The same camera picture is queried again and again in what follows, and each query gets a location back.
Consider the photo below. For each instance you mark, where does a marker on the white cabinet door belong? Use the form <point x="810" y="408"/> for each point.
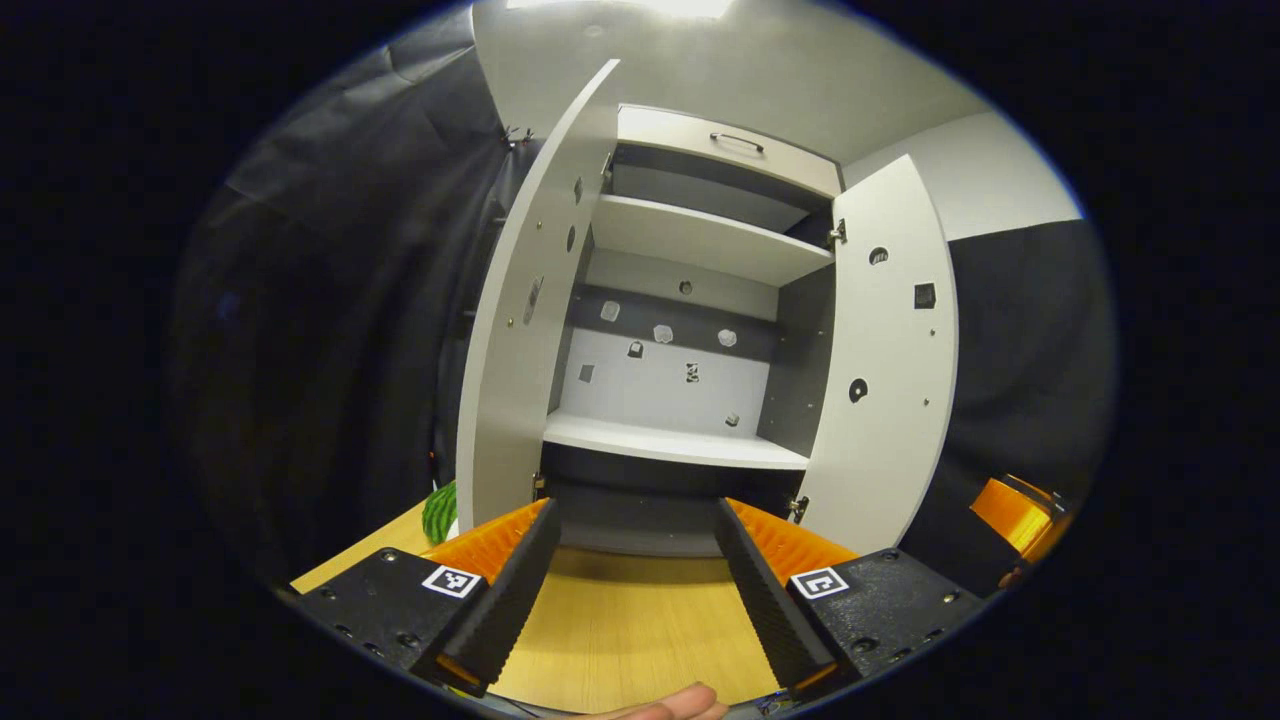
<point x="890" y="450"/>
<point x="520" y="380"/>

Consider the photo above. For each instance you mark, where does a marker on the ceiling light panel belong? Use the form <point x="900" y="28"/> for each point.
<point x="650" y="7"/>

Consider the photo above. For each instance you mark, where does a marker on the white cabinet shelf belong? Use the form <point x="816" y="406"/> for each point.
<point x="700" y="240"/>
<point x="670" y="440"/>

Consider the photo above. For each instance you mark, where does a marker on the white double-door shoe cabinet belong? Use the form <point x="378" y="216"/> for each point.
<point x="660" y="390"/>

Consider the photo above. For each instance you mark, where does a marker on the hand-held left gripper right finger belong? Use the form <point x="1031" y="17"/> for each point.
<point x="765" y="600"/>

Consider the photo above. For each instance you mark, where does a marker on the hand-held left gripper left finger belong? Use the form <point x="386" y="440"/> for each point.
<point x="515" y="600"/>

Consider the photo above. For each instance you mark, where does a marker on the black backdrop cloth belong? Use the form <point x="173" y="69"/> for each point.
<point x="330" y="300"/>

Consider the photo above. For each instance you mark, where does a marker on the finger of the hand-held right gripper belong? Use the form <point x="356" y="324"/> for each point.
<point x="1010" y="515"/>

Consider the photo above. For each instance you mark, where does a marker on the watermelon slice toy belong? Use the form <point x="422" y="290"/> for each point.
<point x="440" y="512"/>

